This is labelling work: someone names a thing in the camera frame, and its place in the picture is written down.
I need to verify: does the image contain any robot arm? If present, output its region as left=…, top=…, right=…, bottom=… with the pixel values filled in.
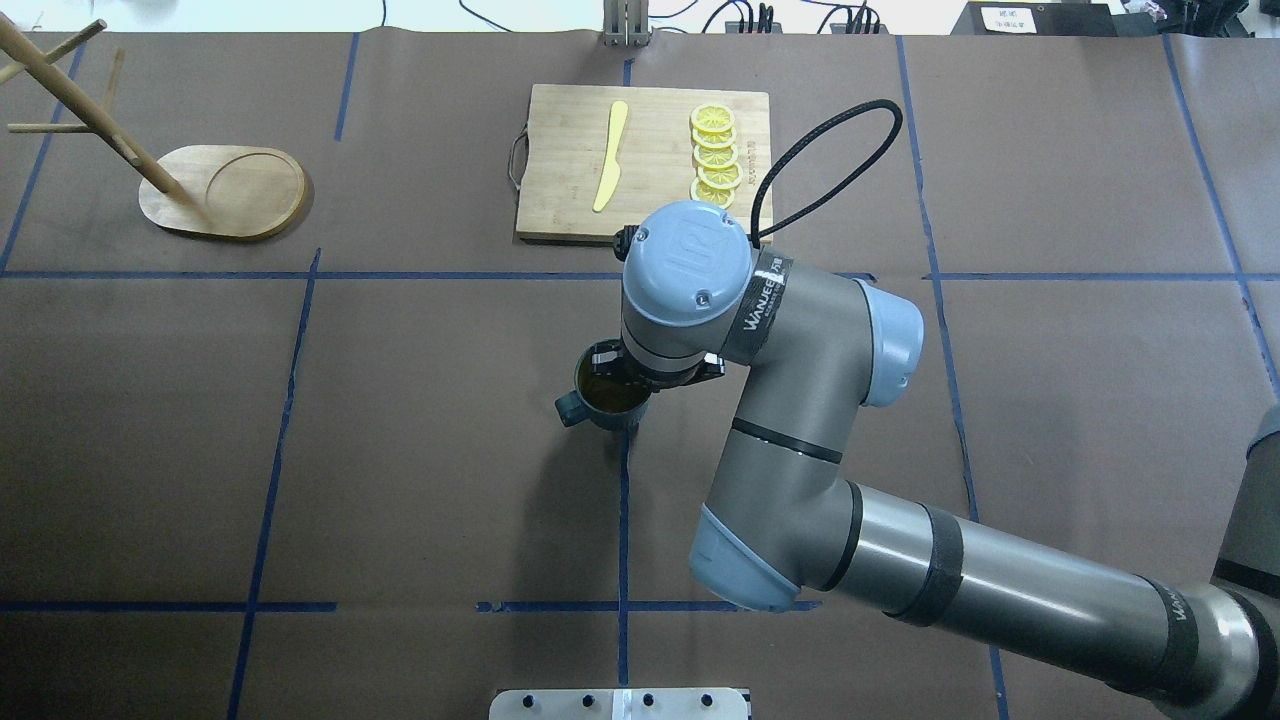
left=591, top=200, right=1277, bottom=719

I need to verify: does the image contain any wooden cup storage rack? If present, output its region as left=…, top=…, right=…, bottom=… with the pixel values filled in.
left=1, top=15, right=311, bottom=242

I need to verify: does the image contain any yellow plastic knife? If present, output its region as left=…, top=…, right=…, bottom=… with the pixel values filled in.
left=591, top=99, right=630, bottom=214

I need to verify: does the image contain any white mounting pillar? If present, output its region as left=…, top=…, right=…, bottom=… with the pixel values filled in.
left=488, top=685, right=753, bottom=719

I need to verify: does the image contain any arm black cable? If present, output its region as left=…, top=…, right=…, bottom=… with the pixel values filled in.
left=612, top=99, right=905, bottom=249

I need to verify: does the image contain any aluminium frame post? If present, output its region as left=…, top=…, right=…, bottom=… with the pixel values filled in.
left=602, top=0, right=653, bottom=47

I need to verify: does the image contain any wooden cutting board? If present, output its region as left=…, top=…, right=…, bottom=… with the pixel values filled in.
left=515, top=85, right=772, bottom=243

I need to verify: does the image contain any black box with label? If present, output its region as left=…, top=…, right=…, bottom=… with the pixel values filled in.
left=950, top=1, right=1117, bottom=37

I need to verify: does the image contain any black power strip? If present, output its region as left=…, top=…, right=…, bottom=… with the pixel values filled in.
left=818, top=3, right=888, bottom=35
left=724, top=1, right=783, bottom=35

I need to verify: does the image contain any lemon slice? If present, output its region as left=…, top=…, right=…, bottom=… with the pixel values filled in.
left=689, top=178, right=736, bottom=209
left=690, top=127, right=737, bottom=150
left=689, top=102, right=736, bottom=135
left=692, top=143, right=739, bottom=170
left=696, top=161, right=742, bottom=190

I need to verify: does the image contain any blue mug yellow inside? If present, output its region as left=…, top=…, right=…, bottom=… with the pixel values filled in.
left=554, top=338, right=652, bottom=432

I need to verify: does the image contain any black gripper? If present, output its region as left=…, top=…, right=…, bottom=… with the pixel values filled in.
left=590, top=340, right=724, bottom=393

